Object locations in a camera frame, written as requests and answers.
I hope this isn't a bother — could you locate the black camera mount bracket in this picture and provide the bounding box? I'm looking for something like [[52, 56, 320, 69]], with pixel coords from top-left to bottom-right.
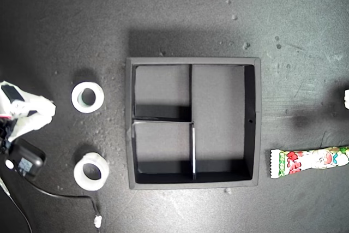
[[0, 119, 16, 155]]

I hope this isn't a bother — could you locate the snack bar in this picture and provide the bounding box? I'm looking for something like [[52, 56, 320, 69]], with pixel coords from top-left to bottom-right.
[[269, 145, 349, 180]]

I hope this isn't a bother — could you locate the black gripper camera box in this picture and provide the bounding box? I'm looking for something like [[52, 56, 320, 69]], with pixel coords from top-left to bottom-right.
[[4, 138, 47, 182]]

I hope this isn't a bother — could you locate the thin black and white cable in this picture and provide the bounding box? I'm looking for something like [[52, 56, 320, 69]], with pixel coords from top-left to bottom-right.
[[0, 175, 33, 233]]

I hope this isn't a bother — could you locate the black tray with wells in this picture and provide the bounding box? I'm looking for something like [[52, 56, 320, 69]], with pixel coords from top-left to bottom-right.
[[125, 57, 262, 190]]

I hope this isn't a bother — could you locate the white tape roll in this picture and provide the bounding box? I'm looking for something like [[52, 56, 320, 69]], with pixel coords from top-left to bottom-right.
[[70, 81, 105, 114], [73, 152, 111, 192]]

